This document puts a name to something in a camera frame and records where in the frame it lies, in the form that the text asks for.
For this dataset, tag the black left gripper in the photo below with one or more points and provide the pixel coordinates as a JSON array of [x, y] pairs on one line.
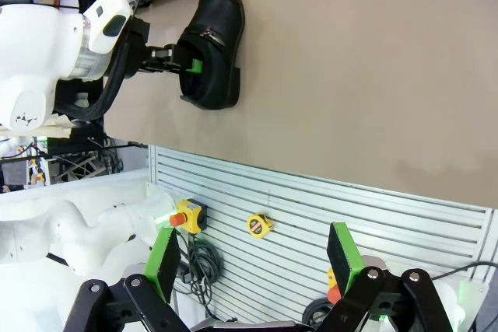
[[138, 52]]

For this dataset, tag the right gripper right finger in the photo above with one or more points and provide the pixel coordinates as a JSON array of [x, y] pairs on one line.
[[350, 266]]

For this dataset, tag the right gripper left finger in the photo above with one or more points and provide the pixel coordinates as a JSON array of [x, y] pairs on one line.
[[159, 270]]

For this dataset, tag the black leather dress shoe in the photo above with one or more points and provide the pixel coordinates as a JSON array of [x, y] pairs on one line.
[[218, 17]]

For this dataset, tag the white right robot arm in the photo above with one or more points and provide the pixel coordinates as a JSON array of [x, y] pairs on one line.
[[472, 308]]

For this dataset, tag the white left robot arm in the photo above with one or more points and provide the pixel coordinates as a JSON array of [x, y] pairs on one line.
[[35, 56]]

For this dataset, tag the yellow emergency stop box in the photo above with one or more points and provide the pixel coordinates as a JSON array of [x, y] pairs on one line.
[[334, 296], [192, 213]]

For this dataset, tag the yellow tape measure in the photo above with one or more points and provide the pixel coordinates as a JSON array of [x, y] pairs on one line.
[[258, 227]]

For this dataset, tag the cluttered equipment shelf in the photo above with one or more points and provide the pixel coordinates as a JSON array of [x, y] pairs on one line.
[[78, 161]]

